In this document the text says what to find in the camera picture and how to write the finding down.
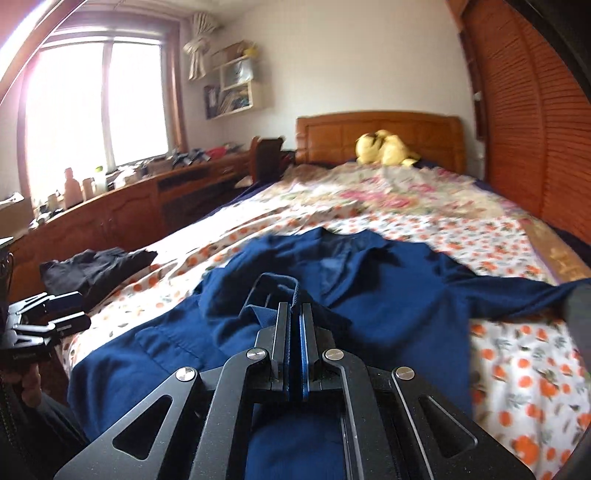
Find white wall shelf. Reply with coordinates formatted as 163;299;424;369
204;40;263;120

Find wooden desk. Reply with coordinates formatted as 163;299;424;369
8;153;249;302

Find wooden headboard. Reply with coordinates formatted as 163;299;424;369
294;110;467;175

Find black folded garment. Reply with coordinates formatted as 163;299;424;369
39;247;157;312

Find red bowl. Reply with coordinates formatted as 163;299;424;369
205;146;228;159

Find pink floral quilt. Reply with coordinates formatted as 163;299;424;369
259;163;506;219

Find orange floral bed sheet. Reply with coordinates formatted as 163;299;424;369
60;163;590;479

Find wooden louvred wardrobe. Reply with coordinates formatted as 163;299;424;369
458;1;590;241

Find yellow plush toy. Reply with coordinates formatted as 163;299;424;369
356;130;421;166

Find blue blazer jacket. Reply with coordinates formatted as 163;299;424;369
66;226;591;480

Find wooden chair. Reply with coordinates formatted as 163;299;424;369
249;136;284;183

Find person's left hand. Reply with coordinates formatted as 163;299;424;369
1;364;42;408

